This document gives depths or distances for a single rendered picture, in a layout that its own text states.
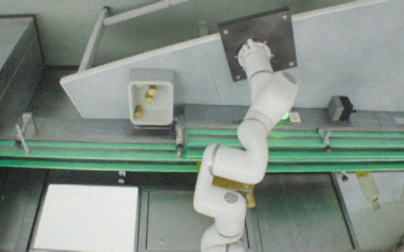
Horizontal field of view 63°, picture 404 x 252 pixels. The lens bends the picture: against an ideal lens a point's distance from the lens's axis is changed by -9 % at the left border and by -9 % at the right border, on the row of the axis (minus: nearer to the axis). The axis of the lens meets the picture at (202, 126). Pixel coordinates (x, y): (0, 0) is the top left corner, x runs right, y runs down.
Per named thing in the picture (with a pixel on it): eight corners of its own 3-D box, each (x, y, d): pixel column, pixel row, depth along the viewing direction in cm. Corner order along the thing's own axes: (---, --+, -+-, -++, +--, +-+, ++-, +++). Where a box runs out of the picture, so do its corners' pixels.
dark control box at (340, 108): (326, 108, 160) (331, 120, 154) (331, 94, 155) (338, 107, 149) (342, 108, 161) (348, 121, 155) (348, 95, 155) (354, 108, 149)
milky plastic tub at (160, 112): (132, 110, 155) (130, 124, 149) (129, 68, 140) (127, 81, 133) (172, 111, 157) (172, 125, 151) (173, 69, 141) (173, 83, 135)
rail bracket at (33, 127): (33, 124, 154) (19, 163, 138) (24, 96, 142) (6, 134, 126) (43, 125, 154) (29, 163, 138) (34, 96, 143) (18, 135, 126)
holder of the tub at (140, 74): (133, 118, 159) (132, 131, 154) (130, 68, 140) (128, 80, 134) (172, 119, 161) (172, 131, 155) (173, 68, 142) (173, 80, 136)
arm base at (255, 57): (229, 44, 131) (235, 69, 121) (260, 30, 128) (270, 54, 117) (245, 72, 142) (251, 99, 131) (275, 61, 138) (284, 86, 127)
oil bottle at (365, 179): (353, 169, 173) (370, 213, 154) (356, 162, 169) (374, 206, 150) (362, 168, 173) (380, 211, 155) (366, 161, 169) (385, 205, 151)
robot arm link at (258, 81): (242, 87, 126) (249, 120, 115) (263, 60, 118) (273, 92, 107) (263, 96, 130) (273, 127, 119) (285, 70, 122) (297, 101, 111)
